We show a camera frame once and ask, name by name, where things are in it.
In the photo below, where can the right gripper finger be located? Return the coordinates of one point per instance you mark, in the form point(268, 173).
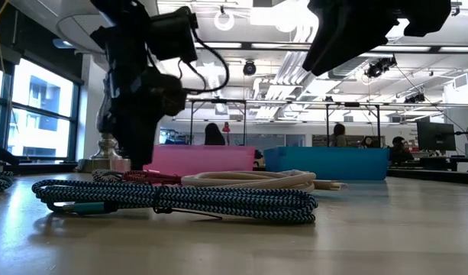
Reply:
point(344, 38)

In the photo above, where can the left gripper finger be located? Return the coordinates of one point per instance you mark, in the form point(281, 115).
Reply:
point(140, 141)

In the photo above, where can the pink plastic bin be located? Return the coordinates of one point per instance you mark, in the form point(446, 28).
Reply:
point(203, 160)

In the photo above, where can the person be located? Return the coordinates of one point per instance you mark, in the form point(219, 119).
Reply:
point(338, 135)
point(399, 151)
point(368, 142)
point(213, 134)

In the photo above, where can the large glass window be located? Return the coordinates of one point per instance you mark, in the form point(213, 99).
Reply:
point(42, 99)

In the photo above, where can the blue plastic bin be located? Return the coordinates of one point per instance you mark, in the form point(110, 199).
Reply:
point(325, 164)

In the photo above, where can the black computer monitor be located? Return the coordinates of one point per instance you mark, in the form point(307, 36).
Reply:
point(436, 135)

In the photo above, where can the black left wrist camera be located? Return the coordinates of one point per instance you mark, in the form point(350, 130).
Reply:
point(172, 34)

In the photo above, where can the black metal gantry frame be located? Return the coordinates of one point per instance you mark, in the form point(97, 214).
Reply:
point(352, 104)
point(218, 101)

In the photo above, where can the round black hanging camera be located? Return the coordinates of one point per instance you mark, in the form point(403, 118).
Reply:
point(249, 68)

